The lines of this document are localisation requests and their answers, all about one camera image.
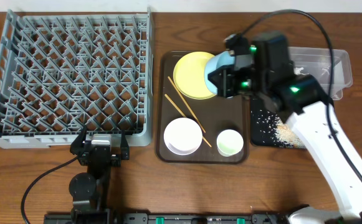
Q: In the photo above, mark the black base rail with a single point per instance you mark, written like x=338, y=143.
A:
x=144, y=218

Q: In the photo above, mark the upper wooden chopstick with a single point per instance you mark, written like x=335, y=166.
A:
x=186, y=103

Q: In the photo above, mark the spilled rice pile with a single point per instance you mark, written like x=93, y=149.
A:
x=288, y=133

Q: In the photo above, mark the white round bowl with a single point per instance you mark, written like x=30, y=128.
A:
x=182, y=136

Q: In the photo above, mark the white cup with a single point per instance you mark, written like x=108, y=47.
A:
x=229, y=142

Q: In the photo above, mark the wooden chopstick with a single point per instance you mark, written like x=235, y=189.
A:
x=186, y=103
x=183, y=115

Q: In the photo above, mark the white tissue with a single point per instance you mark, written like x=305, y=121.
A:
x=298, y=70

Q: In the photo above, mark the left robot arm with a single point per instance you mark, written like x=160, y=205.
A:
x=89, y=189

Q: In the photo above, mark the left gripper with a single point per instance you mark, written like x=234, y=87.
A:
x=83, y=152

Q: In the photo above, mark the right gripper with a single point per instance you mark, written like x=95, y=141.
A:
x=225, y=89

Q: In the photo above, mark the clear plastic bin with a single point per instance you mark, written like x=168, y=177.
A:
x=316, y=62

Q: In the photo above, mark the light blue bowl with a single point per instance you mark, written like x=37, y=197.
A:
x=215, y=63

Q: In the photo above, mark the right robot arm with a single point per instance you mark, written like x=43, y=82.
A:
x=263, y=68

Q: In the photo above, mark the yellow round plate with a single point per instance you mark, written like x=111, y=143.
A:
x=188, y=75

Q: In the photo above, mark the lower wooden chopstick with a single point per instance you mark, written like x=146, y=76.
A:
x=183, y=115

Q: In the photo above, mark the brown serving tray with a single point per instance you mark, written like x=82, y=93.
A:
x=215, y=114

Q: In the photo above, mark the grey plastic dish rack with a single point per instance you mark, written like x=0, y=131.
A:
x=60, y=74

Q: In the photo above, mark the black waste tray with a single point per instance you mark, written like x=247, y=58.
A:
x=261, y=130

